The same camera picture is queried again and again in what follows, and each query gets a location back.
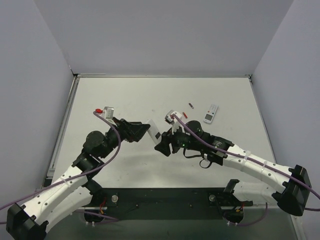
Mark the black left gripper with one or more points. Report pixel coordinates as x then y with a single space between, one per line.
125 129

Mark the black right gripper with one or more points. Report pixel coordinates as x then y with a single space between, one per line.
170 139

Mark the long white remote control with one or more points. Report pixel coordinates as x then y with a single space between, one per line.
154 132

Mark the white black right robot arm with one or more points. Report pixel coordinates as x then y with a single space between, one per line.
287 187

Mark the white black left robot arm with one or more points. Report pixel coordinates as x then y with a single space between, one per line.
75 188

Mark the small white remote with buttons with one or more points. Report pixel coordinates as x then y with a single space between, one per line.
210 114

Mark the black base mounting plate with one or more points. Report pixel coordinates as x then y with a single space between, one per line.
205 203

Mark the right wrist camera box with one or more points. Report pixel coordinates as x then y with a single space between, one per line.
169 117

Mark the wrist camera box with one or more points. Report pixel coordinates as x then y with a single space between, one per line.
169 117
108 112

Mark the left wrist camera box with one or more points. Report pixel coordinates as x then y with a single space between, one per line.
108 112

